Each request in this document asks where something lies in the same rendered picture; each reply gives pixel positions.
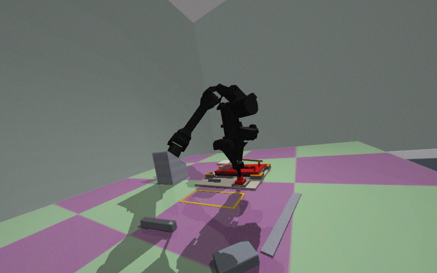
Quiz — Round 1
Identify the grey wheel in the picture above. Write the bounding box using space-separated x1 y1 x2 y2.
232 161 244 169

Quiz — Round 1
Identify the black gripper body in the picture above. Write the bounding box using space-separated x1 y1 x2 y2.
213 119 248 150

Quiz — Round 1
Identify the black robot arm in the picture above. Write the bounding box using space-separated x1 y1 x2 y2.
167 84 259 158

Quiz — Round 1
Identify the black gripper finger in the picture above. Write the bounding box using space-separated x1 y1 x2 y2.
236 142 247 161
221 146 240 167

